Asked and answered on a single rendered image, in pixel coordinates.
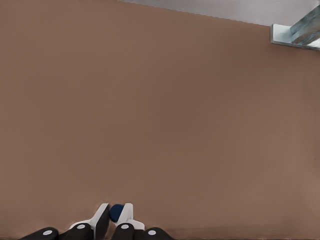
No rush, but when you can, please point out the silver frame post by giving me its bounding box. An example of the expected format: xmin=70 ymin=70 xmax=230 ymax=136
xmin=270 ymin=4 xmax=320 ymax=51

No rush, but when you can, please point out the dark blue round object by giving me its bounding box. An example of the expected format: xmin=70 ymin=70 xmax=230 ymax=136
xmin=108 ymin=203 xmax=125 ymax=223

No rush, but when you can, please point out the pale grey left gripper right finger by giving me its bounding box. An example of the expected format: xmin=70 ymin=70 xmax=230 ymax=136
xmin=113 ymin=202 xmax=173 ymax=240

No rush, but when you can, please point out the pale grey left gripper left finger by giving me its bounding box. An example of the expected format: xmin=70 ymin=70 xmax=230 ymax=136
xmin=18 ymin=202 xmax=111 ymax=240

